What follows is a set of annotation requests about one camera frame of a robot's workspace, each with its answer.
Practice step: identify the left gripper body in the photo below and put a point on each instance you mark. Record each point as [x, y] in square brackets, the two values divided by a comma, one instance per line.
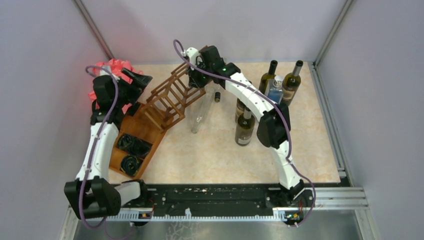
[127, 92]

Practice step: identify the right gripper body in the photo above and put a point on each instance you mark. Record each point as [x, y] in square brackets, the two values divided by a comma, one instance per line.
[200, 78]

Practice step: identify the clear glass bottle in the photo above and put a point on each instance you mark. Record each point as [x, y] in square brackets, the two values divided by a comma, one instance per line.
[201, 110]

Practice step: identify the brown wooden wine rack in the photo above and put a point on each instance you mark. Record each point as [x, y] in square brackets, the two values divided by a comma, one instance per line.
[168, 101]

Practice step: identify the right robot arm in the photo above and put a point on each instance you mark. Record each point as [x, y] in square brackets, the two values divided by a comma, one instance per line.
[274, 127]

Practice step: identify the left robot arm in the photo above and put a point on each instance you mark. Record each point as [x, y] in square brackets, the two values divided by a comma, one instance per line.
[99, 155]

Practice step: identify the clear labelled liquor bottle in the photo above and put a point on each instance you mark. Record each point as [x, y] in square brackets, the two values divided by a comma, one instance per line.
[216, 93]

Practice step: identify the dark green wine bottle middle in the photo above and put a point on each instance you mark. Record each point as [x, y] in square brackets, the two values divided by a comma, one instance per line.
[239, 110]

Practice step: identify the dark green wine bottle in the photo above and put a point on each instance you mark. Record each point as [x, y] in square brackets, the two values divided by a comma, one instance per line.
[244, 127]
[239, 110]

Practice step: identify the dark green wine bottle front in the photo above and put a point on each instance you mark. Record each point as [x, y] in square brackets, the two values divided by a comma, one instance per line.
[244, 127]

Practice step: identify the dark wine bottle back left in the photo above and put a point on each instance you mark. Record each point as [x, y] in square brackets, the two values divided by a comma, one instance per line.
[267, 76]

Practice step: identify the blue square glass bottle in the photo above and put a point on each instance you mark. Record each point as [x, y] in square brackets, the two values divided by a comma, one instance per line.
[274, 89]

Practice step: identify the dark wine bottle back right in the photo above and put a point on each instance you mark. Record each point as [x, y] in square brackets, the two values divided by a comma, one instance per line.
[291, 83]

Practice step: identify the pink plastic bag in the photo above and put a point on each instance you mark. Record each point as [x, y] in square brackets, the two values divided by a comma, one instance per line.
[116, 65]

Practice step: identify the wooden compartment tray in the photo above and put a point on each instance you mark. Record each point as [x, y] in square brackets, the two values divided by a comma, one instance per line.
[141, 132]

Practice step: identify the rolled dark belt upper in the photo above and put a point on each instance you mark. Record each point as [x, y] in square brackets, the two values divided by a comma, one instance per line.
[134, 146]

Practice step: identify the rolled dark belt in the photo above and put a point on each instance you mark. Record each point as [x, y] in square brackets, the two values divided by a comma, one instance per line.
[134, 146]
[130, 165]

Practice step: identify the rolled dark belt lower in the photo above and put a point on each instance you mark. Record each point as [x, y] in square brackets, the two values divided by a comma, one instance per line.
[130, 165]

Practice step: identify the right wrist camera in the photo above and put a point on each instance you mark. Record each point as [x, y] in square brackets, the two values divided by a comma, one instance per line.
[193, 56]

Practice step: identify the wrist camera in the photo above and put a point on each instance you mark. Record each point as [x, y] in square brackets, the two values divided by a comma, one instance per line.
[193, 56]
[106, 70]

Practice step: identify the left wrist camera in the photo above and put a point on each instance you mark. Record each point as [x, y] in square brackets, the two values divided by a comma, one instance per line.
[106, 70]

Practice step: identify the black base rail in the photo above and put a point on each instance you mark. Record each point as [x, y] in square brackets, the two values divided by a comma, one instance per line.
[141, 203]

